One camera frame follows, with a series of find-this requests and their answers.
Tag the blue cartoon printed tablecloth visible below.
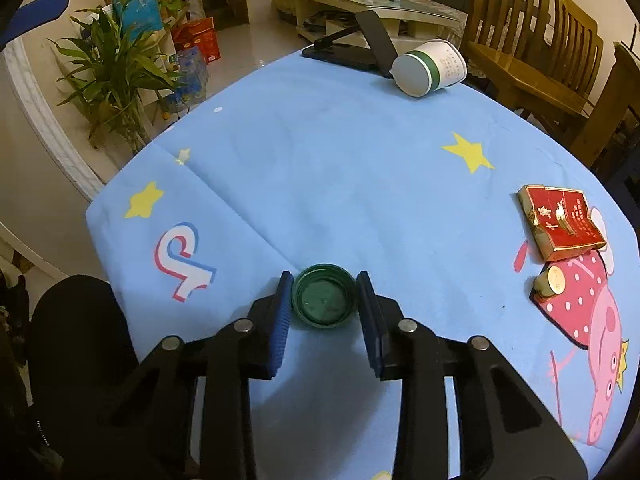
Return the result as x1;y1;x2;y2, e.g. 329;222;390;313
85;47;640;480

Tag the red gift box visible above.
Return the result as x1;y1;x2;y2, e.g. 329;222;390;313
172;16;222;63

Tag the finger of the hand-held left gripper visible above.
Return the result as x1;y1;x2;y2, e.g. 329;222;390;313
0;0;71;48

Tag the green bottle cap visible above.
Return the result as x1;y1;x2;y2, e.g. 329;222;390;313
291;263;359;330

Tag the blue gift box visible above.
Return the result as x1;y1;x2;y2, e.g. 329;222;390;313
111;0;165;36

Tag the wooden slat-back chair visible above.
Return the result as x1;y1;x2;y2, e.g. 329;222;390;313
460;0;596;121
550;0;608;126

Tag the red cigarette box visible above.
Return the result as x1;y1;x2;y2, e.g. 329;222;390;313
516;184;608;263

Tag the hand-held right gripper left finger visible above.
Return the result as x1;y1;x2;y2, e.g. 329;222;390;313
85;270;296;480

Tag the long-leaf bamboo plant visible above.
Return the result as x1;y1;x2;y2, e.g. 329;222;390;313
50;5;186;156

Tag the small gold cap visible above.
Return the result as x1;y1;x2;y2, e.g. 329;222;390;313
531;264;568;302

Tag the white glass-top coffee table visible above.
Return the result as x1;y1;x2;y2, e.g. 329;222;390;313
292;0;466;43

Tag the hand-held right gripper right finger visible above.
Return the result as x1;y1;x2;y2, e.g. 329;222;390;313
354;270;591;480

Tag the white paper cup green band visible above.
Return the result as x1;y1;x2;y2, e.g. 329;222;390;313
391;40;468;98

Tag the black folding phone stand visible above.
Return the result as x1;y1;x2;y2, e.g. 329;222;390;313
301;10;401;78

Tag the blue wrapped bottle pack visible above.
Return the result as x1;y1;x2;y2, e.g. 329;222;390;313
162;45;211;111

